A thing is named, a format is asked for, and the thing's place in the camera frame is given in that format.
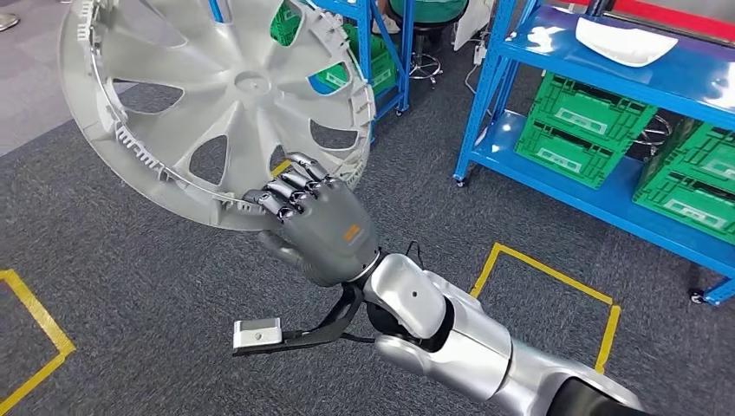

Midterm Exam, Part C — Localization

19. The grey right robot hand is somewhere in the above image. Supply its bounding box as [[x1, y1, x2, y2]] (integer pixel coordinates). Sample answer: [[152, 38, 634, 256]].
[[242, 153, 381, 289]]

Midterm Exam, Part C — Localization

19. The silver wheel hubcap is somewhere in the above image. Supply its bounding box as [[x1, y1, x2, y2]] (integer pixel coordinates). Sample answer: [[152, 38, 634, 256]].
[[59, 0, 377, 232]]

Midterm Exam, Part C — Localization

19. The blue metal shelf rack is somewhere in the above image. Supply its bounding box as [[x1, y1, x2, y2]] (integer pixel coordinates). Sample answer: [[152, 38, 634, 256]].
[[453, 0, 735, 307], [206, 0, 416, 119]]

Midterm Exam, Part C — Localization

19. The white curved plastic panel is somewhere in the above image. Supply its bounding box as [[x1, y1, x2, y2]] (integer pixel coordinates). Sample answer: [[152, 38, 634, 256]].
[[575, 16, 680, 68]]

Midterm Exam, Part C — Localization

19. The red barrier belt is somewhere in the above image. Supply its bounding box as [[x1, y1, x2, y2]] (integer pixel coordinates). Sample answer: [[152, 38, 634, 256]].
[[550, 0, 735, 44]]

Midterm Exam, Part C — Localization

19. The stool with chrome base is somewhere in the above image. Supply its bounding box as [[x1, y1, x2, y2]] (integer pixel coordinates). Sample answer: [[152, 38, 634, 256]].
[[408, 23, 445, 88], [634, 114, 673, 157]]

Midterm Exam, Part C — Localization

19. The person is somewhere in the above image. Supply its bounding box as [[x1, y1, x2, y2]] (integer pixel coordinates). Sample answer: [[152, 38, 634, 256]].
[[373, 0, 469, 36]]

